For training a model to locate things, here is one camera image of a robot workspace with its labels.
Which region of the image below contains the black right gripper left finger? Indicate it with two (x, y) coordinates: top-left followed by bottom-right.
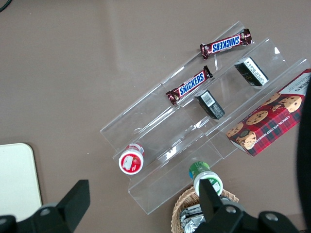
(0, 179), (91, 233)

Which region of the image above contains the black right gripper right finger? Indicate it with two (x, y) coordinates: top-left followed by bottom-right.
(194, 179), (299, 233)

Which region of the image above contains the light wicker basket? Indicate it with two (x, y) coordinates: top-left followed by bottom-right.
(171, 185), (240, 233)

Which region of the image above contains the cream plastic tray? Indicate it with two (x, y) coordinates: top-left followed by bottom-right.
(0, 142), (43, 223)

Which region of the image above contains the foil-wrapped pack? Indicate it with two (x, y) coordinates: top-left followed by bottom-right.
(179, 203), (207, 233)

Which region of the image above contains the green lidded cup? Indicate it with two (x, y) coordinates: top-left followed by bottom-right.
(189, 161), (224, 197)

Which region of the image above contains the red lidded yogurt cup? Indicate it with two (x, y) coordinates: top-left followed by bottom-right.
(118, 142), (146, 175)

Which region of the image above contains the clear acrylic step display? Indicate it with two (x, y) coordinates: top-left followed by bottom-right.
(99, 20), (311, 216)

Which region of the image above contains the red tartan cookie box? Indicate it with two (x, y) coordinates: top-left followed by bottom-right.
(225, 68), (311, 158)

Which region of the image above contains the small black carton box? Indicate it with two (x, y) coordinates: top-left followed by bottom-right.
(194, 89), (226, 120)
(234, 56), (270, 87)

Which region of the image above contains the Snickers chocolate bar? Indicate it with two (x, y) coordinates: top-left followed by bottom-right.
(200, 28), (253, 60)
(165, 65), (214, 106)

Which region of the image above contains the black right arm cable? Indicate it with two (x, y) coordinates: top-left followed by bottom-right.
(294, 82), (311, 230)

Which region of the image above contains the black cable on table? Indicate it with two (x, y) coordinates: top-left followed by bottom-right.
(0, 0), (13, 12)

